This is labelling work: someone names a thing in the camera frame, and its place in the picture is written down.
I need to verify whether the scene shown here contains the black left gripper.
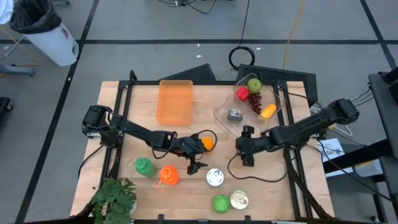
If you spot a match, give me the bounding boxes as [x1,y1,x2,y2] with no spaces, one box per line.
[175,132,209,175]

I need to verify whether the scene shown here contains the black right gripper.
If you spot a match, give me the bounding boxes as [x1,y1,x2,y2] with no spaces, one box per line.
[235,125,265,167]

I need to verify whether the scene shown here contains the orange toy fruit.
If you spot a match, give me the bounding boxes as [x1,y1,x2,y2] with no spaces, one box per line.
[201,137,215,154]

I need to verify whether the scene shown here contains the green-label can silver lid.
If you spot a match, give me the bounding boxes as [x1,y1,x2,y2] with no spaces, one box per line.
[206,168,224,187]

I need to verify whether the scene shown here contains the green-label can gold lid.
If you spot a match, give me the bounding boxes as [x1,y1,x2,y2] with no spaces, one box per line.
[226,108,244,123]

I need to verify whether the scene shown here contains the yellow orange toy mango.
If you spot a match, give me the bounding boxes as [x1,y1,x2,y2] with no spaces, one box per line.
[259,104,277,120]

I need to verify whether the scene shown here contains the green yarn toy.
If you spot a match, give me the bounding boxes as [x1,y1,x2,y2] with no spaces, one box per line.
[134,157,158,179]

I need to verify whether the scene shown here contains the red toy bell pepper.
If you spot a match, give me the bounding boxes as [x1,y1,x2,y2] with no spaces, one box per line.
[235,86,251,102]

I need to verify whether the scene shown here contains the blue-label can gold lid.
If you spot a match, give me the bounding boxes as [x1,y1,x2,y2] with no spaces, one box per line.
[229,190,249,210]

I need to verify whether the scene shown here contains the bright green toy apple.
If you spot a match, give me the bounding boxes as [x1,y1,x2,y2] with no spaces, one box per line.
[211,194,231,214]

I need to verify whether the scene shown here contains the dark red toy grapes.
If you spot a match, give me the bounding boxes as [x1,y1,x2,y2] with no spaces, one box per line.
[248,92,263,115]

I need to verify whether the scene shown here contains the orange translucent plastic bin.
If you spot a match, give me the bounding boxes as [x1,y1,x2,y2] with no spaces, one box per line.
[155,80,194,127]

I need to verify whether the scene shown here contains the black flat panel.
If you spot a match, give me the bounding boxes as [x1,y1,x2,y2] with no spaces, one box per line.
[158,63,218,82]

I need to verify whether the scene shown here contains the black perforated computer case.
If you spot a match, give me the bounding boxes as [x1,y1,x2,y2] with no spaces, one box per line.
[236,63,318,106]

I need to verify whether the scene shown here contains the white printed paper sheet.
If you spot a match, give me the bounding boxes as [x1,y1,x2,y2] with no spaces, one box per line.
[317,138,346,163]

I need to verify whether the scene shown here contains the green monstera plant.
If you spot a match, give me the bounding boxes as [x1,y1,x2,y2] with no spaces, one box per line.
[90,177,137,224]

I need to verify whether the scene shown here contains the white box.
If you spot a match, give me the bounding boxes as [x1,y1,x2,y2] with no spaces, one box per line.
[354,159,384,178]

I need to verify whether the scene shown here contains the black side desk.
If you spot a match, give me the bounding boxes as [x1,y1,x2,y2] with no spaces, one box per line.
[322,67,398,224]

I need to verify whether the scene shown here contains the white trash can black bag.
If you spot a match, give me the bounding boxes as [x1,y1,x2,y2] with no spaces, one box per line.
[8,0,80,67]

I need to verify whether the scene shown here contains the black rolling stand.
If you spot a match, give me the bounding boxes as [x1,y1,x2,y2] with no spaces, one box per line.
[0,96,13,125]

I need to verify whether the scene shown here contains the grey metal stand base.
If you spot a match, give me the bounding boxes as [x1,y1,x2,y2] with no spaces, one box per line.
[0,63,36,77]

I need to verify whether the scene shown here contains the white cloth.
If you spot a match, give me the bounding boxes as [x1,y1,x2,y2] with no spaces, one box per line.
[0,0,14,25]

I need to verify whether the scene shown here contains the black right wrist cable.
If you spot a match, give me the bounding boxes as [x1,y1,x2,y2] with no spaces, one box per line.
[226,151,289,184]

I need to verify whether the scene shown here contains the black coiled floor cable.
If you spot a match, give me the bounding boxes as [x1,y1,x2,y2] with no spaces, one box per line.
[228,0,256,71]

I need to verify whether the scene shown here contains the black metal rig frame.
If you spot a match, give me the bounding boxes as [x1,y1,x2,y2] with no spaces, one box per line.
[104,70,335,224]

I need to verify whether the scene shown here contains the black left base cable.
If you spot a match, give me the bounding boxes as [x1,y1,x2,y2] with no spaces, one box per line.
[77,144,105,180]

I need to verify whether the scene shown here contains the yellow floor cable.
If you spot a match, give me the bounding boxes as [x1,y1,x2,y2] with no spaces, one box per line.
[282,0,307,70]

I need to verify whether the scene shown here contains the black floor cable bundle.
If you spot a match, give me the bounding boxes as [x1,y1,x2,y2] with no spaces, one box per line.
[157,0,218,15]

